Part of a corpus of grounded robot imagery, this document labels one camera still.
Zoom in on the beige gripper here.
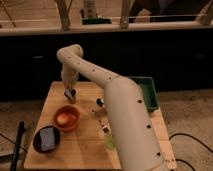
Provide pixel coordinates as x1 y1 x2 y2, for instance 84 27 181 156
61 69 79 103

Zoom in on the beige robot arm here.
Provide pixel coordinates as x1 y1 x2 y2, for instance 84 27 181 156
57 44 169 171

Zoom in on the small dark metal cup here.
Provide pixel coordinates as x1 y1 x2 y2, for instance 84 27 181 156
96 98 104 107

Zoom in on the grey blue towel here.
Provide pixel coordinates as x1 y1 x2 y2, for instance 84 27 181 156
40 127 55 151

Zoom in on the orange bowl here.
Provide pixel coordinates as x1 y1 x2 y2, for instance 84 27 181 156
53 105 80 132

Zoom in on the yellow object in bowl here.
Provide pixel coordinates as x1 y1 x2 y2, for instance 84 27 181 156
57 113 69 125

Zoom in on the small brown white object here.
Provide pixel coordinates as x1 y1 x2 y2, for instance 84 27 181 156
99 121 110 133

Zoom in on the black plate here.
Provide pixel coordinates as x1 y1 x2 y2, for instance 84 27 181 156
33 126 60 153

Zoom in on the green translucent object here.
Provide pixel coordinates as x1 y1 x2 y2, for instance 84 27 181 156
105 136 115 150

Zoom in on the green plastic tray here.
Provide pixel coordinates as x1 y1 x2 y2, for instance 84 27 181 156
130 76 159 112

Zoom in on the black pole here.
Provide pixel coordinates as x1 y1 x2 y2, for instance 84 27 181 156
10 121 25 171

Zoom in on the wooden frame shelf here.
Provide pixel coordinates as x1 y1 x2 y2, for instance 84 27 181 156
0 0 213 35

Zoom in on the black cable on floor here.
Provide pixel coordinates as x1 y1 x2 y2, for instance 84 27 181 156
168 132 213 171

